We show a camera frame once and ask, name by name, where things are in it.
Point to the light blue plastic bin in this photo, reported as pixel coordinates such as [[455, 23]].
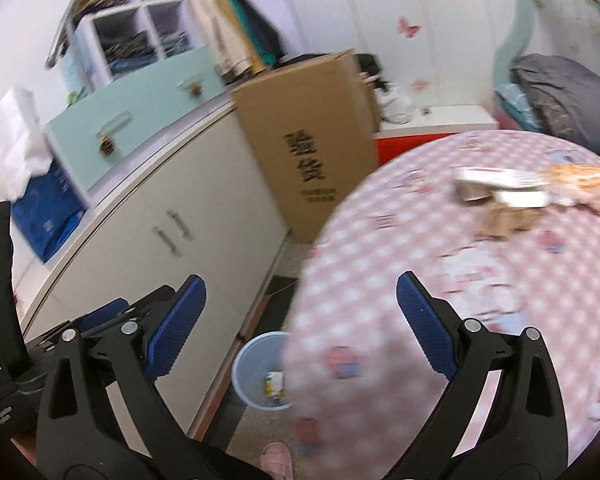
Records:
[[250, 380]]

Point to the white carton with red edge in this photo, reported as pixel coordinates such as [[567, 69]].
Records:
[[485, 180]]

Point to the teal bed headboard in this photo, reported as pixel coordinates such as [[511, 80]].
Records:
[[512, 25]]

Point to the yellow white small carton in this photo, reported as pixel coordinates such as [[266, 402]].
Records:
[[275, 385]]

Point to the grey folded blanket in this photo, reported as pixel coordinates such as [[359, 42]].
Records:
[[570, 105]]

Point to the small brown cardboard box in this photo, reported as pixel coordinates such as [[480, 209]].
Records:
[[510, 220]]

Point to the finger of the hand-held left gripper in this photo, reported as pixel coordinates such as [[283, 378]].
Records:
[[107, 309], [155, 297]]

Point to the pink butterfly wall sticker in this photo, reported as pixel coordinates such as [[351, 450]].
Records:
[[408, 27]]

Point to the light blue patterned pillow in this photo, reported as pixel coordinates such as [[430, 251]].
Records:
[[520, 110]]

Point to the brown pine cone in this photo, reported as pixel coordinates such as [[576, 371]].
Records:
[[196, 90], [108, 146]]

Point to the white low cabinet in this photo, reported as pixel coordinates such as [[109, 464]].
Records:
[[140, 270]]

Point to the person's black trouser leg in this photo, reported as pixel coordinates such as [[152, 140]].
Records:
[[230, 465]]

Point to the pink flower wall sticker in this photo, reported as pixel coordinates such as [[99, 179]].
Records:
[[420, 84]]

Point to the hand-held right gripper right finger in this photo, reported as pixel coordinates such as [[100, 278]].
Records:
[[425, 321]]

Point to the large brown cardboard box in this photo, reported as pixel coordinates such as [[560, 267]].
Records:
[[305, 150]]

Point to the curved metal rod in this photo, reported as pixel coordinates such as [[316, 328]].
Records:
[[70, 10]]

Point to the hanging clothes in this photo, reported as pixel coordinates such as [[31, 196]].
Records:
[[235, 30]]

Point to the white cubby shelf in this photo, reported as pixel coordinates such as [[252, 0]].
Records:
[[150, 5]]

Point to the pink slipper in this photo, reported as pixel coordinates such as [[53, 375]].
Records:
[[278, 462]]

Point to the orange snack packet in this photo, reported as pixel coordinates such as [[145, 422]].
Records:
[[580, 180]]

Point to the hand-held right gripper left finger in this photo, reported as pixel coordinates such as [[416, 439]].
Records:
[[180, 321]]

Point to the white garment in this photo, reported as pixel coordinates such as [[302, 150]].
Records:
[[395, 107]]

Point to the black floor mat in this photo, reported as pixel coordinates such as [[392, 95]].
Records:
[[280, 305]]

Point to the red bench with white top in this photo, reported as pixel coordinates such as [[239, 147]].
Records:
[[420, 137]]

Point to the pink checkered bed sheet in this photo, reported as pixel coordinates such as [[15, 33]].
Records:
[[380, 270]]

